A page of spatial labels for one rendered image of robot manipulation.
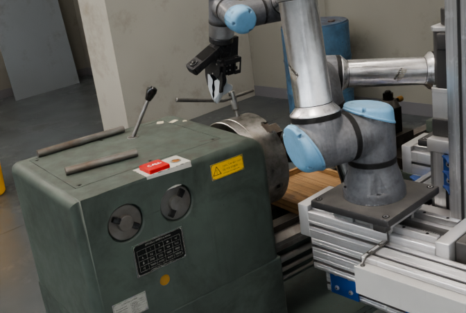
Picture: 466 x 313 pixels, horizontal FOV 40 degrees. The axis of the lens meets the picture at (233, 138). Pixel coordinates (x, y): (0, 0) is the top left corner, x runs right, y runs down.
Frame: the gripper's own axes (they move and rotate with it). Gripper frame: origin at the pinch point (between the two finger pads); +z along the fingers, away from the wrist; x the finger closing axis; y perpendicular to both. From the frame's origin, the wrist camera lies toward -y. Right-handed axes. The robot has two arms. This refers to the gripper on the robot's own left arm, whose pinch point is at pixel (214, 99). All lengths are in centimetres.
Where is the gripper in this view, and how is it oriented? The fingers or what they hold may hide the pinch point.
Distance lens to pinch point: 196.0
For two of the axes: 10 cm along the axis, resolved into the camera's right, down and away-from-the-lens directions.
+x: -6.0, -4.1, 6.9
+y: 8.0, -2.8, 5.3
